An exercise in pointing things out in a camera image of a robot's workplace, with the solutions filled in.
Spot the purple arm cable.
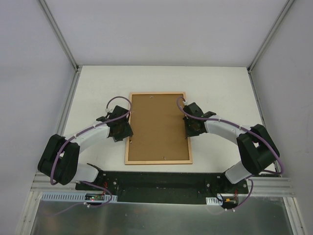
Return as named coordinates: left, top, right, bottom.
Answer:
left=176, top=96, right=285, bottom=215
left=49, top=96, right=133, bottom=216

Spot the white cable duct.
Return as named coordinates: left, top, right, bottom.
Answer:
left=41, top=192, right=117, bottom=203
left=206, top=197, right=223, bottom=206

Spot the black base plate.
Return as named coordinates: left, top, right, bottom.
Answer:
left=75, top=171, right=248, bottom=205

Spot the wooden picture frame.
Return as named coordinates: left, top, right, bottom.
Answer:
left=124, top=91, right=194, bottom=165

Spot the right white cable duct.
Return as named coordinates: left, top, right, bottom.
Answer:
left=206, top=197, right=223, bottom=206

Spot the aluminium front rail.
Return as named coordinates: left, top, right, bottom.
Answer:
left=30, top=172, right=296, bottom=197

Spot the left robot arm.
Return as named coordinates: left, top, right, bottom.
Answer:
left=37, top=105, right=133, bottom=190

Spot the right aluminium corner post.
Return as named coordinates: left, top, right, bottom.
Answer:
left=247, top=0, right=296, bottom=74

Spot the left aluminium corner post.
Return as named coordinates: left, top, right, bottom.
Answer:
left=37, top=0, right=79, bottom=71

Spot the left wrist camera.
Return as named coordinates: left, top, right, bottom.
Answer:
left=105, top=108, right=112, bottom=115

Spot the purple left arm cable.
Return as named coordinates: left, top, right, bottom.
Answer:
left=49, top=96, right=133, bottom=216

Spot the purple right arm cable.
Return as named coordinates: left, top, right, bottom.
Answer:
left=176, top=96, right=285, bottom=215

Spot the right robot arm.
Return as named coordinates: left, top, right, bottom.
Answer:
left=177, top=100, right=283, bottom=193

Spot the aluminium corner post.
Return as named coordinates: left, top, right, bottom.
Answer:
left=37, top=0, right=79, bottom=71
left=247, top=0, right=296, bottom=74

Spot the brown backing board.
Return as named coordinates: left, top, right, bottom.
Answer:
left=127, top=94, right=190, bottom=161

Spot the left white cable duct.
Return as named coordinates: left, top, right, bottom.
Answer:
left=41, top=192, right=117, bottom=203

